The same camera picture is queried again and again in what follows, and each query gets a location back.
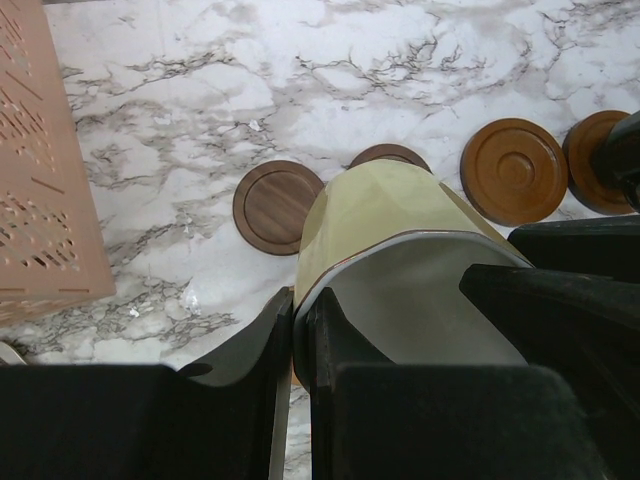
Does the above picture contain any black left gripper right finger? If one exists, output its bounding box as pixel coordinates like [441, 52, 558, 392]
[308, 290, 604, 479]

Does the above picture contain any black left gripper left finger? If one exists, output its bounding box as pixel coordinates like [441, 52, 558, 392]
[1, 288, 293, 479]

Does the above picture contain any brown ringed wooden saucer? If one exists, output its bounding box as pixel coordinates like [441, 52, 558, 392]
[459, 118, 569, 227]

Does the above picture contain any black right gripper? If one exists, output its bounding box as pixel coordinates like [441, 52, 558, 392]
[459, 215, 639, 479]

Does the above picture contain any white cream cup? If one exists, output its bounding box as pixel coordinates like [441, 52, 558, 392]
[293, 159, 529, 385]

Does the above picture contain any peach plastic file organizer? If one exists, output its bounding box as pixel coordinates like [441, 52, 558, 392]
[1, 1, 115, 326]

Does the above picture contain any dark brown wooden coaster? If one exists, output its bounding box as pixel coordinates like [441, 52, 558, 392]
[349, 143, 431, 172]

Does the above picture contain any silver metal tray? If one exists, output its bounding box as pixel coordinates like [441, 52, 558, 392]
[0, 342, 26, 366]

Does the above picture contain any dark walnut coaster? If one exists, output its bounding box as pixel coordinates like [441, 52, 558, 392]
[232, 160, 324, 256]

